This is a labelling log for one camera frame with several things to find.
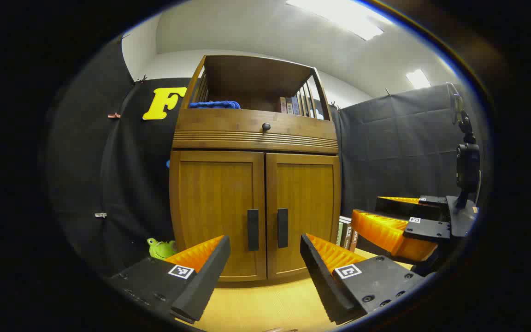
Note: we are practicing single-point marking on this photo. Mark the black backdrop cloth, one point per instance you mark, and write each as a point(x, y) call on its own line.
point(127, 184)

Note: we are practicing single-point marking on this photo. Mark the wooden cabinet door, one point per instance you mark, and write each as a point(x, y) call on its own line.
point(309, 198)
point(215, 198)

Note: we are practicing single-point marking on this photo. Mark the large ceiling light panel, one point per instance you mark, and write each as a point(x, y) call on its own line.
point(339, 16)

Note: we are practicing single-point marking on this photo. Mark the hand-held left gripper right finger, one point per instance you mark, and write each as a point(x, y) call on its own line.
point(323, 276)

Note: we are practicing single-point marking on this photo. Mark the wooden cabinet drawer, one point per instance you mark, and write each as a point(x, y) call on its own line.
point(224, 127)

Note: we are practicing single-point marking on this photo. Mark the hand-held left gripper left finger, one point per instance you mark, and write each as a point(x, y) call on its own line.
point(205, 281)

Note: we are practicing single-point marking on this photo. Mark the wooden shoe cabinet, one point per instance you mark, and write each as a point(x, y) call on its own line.
point(247, 138)

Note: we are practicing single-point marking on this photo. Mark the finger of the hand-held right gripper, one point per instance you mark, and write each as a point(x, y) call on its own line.
point(427, 229)
point(404, 206)

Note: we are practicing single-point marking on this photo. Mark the small ceiling light panel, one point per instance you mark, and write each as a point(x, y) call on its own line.
point(418, 79)

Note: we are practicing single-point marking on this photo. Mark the white clip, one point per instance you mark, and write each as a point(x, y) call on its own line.
point(100, 215)

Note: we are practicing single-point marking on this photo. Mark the row of upright books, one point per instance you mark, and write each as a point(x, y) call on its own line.
point(289, 105)

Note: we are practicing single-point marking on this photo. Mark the books beside cabinet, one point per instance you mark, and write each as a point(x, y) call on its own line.
point(346, 233)

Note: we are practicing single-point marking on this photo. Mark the blue cloth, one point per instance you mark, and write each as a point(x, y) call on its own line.
point(215, 105)

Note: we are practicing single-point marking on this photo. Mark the green frog toy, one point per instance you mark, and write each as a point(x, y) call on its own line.
point(160, 250)

